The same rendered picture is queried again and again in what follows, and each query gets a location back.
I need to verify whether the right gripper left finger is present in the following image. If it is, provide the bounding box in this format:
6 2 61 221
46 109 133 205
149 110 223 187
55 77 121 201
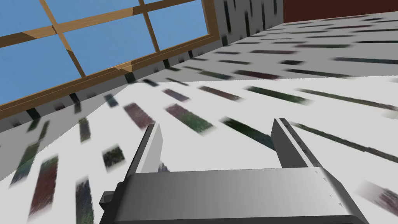
126 122 164 180

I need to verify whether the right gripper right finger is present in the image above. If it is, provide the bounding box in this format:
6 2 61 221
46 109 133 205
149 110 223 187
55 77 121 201
270 117 323 169

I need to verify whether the wooden framed window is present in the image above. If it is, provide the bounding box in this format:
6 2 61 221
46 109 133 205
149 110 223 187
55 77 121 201
0 0 221 121

